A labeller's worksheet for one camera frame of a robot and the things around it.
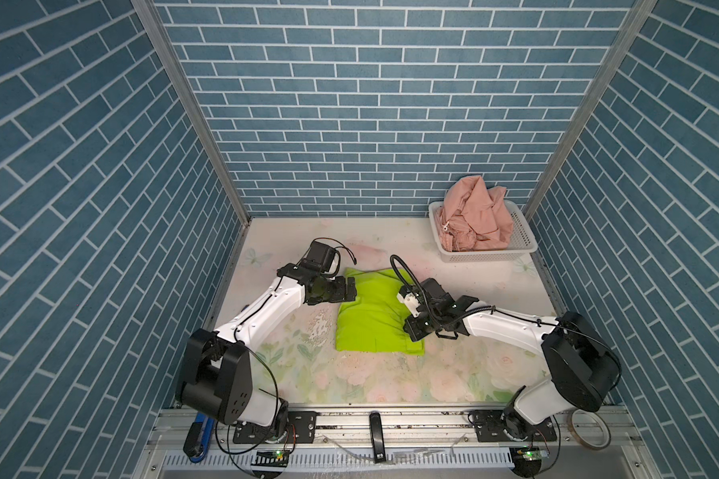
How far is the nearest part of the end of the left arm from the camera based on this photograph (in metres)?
0.62

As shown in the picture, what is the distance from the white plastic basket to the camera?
3.39ft

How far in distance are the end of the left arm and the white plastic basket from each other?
0.40 meters
